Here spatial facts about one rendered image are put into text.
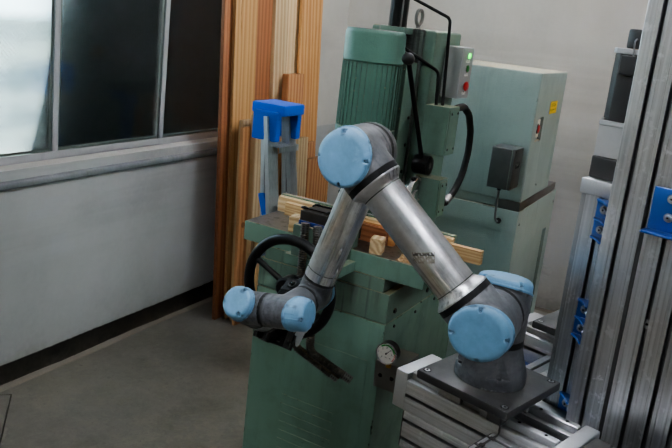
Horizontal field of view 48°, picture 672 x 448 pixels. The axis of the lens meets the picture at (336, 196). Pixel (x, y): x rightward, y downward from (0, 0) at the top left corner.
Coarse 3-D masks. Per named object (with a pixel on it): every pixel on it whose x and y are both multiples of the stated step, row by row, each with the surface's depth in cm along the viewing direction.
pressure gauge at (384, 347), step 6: (384, 342) 206; (390, 342) 206; (378, 348) 207; (384, 348) 206; (390, 348) 205; (396, 348) 205; (378, 354) 207; (384, 354) 206; (390, 354) 205; (396, 354) 204; (384, 360) 207; (390, 360) 206; (390, 366) 209
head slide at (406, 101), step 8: (416, 64) 230; (408, 80) 228; (400, 88) 226; (408, 88) 229; (400, 96) 227; (408, 96) 230; (400, 104) 227; (408, 104) 231; (400, 112) 228; (408, 112) 233; (400, 120) 229; (408, 120) 234; (400, 128) 230; (408, 128) 235; (400, 136) 231; (400, 144) 232; (400, 152) 234; (400, 160) 235; (400, 168) 236; (400, 176) 237
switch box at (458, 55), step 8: (456, 48) 235; (464, 48) 235; (472, 48) 241; (456, 56) 236; (464, 56) 236; (472, 56) 242; (448, 64) 237; (456, 64) 236; (464, 64) 237; (448, 72) 238; (456, 72) 236; (464, 72) 239; (448, 80) 238; (456, 80) 237; (464, 80) 240; (440, 88) 240; (448, 88) 238; (456, 88) 237; (440, 96) 241; (448, 96) 239; (456, 96) 238; (464, 96) 243
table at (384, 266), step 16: (256, 224) 229; (272, 224) 229; (288, 224) 231; (256, 240) 230; (288, 256) 213; (352, 256) 214; (368, 256) 211; (384, 256) 211; (368, 272) 212; (384, 272) 210; (400, 272) 207; (416, 272) 205; (416, 288) 206
